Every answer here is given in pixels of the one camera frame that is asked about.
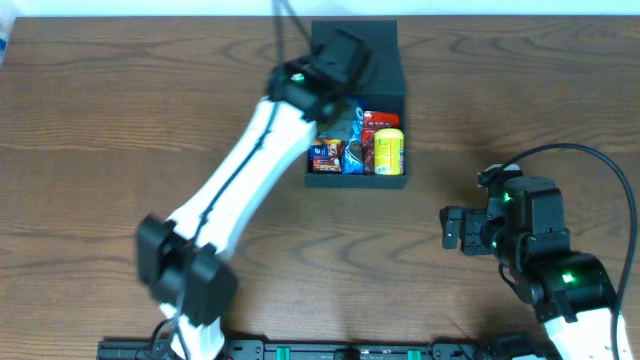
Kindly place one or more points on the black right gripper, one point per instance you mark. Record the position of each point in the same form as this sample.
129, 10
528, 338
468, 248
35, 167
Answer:
470, 230

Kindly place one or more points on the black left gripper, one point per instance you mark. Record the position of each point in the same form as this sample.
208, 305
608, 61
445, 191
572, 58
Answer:
347, 57

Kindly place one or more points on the black gift box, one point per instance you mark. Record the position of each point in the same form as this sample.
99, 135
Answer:
381, 87

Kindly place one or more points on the red snack pouch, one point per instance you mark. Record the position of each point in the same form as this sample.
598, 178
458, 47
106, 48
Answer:
374, 121

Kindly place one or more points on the blue Oreo cookie pack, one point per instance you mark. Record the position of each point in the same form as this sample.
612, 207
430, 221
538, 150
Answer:
352, 156

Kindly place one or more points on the yellow Mentos gum bottle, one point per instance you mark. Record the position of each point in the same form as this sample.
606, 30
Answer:
389, 152

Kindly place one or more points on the blue Eclipse mints tin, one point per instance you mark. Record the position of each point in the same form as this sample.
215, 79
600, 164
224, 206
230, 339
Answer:
318, 150

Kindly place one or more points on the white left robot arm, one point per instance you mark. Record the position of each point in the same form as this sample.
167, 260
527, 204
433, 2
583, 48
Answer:
184, 258

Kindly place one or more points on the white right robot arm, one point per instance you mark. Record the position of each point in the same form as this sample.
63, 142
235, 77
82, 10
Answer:
523, 227

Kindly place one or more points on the red Hello Panda box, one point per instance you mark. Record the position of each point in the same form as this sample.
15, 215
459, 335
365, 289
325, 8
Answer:
333, 164

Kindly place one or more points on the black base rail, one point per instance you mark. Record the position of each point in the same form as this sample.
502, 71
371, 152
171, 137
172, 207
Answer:
507, 347

